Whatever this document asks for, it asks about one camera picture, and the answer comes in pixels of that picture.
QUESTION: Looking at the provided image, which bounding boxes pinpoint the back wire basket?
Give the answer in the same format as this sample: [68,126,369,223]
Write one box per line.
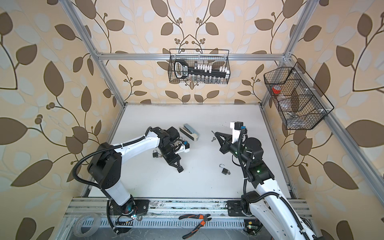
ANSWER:
[168,48,231,85]

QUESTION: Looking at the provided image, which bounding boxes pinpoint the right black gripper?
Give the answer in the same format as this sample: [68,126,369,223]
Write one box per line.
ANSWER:
[216,131,251,167]

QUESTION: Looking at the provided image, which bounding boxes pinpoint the red capped item in basket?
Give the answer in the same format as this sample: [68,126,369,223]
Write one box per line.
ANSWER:
[272,85,282,96]

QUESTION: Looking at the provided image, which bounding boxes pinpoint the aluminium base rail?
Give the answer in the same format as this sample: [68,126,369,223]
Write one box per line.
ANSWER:
[61,197,312,232]

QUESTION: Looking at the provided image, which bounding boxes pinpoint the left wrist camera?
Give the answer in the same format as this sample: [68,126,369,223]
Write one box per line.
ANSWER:
[175,141,190,154]

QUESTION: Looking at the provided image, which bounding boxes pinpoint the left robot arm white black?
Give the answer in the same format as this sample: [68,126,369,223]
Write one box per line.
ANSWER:
[72,127,190,235]

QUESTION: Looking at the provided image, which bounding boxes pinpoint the wire basket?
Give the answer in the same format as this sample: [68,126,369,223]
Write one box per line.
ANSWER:
[168,48,231,85]
[264,63,334,130]

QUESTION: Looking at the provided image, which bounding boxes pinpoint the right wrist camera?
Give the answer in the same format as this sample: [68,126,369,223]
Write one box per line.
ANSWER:
[230,122,248,144]

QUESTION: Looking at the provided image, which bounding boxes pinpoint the right wire basket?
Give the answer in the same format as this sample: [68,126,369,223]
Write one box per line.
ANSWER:
[264,63,334,130]

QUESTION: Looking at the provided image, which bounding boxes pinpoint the orange black pliers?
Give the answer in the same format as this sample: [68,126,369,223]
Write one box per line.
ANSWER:
[178,213,212,240]

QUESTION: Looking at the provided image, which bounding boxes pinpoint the clear tape roll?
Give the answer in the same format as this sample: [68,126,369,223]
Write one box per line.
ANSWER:
[73,213,102,238]

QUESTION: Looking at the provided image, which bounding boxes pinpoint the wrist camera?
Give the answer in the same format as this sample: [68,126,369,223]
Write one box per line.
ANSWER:
[175,141,190,154]
[230,122,248,144]

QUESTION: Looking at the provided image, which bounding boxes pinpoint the black socket tool set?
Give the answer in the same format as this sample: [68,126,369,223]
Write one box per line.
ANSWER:
[173,60,231,81]

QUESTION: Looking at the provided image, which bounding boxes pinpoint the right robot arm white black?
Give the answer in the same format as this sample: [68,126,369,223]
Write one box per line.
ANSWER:
[215,129,318,240]

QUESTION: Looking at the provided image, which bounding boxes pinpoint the black padlock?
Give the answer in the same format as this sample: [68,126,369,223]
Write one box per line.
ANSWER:
[153,150,159,158]
[219,164,231,175]

